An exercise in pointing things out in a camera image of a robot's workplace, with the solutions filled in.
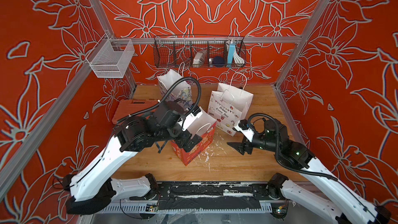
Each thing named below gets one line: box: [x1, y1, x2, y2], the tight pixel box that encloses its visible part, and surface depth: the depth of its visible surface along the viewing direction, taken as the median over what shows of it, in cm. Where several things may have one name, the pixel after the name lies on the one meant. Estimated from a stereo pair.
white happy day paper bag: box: [207, 72, 254, 137], surface depth 86 cm
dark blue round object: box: [212, 56, 225, 68], surface depth 97 cm
